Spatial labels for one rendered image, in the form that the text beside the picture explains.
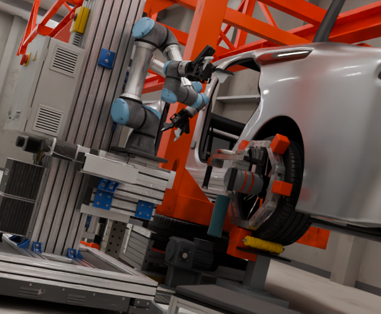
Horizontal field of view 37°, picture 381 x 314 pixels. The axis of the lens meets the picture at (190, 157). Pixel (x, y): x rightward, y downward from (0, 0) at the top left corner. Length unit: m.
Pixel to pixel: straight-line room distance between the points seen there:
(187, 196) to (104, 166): 1.30
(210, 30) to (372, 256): 6.50
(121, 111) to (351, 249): 7.34
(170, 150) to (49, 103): 1.20
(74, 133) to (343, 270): 7.37
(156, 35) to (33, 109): 0.69
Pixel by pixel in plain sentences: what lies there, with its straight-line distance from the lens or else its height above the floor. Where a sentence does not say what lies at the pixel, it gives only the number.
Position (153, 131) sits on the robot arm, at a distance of 2.87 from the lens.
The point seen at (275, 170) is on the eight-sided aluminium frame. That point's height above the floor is 0.94.
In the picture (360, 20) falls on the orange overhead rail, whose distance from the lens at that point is 7.10.
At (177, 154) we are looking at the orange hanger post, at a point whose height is 0.93.
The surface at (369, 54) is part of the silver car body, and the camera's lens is 3.16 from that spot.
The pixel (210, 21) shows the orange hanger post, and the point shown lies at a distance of 3.97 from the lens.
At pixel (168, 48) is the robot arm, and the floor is 1.35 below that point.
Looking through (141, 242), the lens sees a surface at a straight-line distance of 4.01.
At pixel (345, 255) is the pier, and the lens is 9.79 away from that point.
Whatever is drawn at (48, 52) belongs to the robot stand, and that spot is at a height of 1.15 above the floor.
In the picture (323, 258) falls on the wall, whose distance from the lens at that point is 10.51.
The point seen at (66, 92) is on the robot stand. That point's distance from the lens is 2.85.
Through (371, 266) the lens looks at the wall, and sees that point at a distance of 9.78.
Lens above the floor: 0.63
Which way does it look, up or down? 5 degrees up
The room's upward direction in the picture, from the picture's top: 15 degrees clockwise
